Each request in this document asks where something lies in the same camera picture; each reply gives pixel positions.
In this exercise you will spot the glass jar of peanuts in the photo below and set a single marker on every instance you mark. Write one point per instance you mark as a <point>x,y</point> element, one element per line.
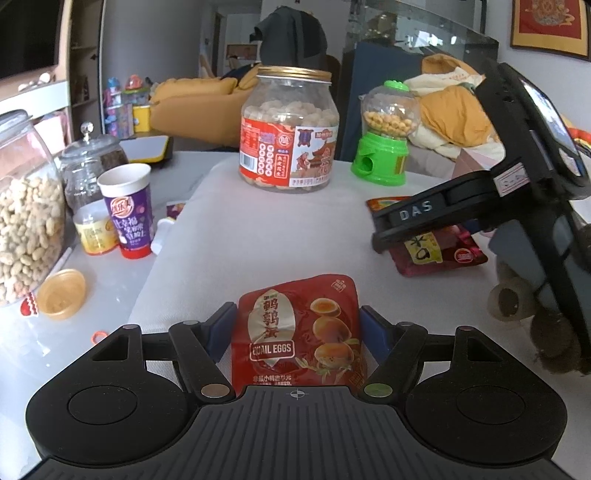
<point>23,230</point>

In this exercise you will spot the dark red snack packet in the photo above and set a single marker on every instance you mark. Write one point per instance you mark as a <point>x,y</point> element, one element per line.
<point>436,244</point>

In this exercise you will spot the yellow sofa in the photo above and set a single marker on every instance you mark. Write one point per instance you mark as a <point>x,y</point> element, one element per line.
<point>198,106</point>

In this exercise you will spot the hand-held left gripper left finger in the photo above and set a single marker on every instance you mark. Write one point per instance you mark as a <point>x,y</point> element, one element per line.
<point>221,330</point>

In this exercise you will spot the black television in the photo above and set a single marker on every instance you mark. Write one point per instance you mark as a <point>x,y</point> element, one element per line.
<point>25,37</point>

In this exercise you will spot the red egg snack packet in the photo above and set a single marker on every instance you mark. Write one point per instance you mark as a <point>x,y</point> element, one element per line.
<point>298,337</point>

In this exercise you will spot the dark hanging clothing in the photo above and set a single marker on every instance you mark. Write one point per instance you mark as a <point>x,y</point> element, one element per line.
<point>291,41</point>

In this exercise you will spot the glass jar with knob lid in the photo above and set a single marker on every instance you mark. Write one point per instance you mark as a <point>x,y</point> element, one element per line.
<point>90,161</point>

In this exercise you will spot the framed wall picture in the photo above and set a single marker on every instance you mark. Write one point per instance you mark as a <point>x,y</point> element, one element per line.
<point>549,27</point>

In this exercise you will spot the yellow edged tablet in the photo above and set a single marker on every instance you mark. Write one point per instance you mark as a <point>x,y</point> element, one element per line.
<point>145,150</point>

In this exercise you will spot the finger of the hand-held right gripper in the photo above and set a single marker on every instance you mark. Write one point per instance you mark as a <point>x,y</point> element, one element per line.
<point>415,217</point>

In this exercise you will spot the plastic jar with red label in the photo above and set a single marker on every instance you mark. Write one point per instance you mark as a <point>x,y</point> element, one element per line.
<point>288,134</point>

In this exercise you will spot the pink box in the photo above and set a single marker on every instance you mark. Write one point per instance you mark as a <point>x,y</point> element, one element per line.
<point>475,164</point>

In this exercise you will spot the green candy dispenser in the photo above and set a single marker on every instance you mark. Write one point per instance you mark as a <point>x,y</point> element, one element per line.
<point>385,138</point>

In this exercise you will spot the purple paper cup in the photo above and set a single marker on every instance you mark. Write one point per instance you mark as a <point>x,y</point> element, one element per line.
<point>128,207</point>

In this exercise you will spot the small yellow cup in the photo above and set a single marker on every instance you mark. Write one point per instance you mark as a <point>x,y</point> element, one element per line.
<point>94,230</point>

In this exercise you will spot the purple snack packet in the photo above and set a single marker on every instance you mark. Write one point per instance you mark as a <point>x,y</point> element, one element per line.
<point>175,210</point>

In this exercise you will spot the yellow plastic lid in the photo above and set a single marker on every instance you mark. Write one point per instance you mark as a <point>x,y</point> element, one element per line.
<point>62,297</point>

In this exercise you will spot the white table cloth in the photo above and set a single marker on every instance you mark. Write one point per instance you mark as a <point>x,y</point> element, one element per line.
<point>277,240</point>

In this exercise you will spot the wooden shelf unit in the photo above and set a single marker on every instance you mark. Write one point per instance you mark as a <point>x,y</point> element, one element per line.
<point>81,69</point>

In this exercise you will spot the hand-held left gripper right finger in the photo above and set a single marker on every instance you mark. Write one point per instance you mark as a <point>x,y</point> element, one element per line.
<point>375,337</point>

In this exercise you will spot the orange and white duvet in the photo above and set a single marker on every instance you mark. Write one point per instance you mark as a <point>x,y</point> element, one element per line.
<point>455,110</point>

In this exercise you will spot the glass cabinet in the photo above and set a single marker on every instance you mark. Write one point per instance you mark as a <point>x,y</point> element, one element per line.
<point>415,27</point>

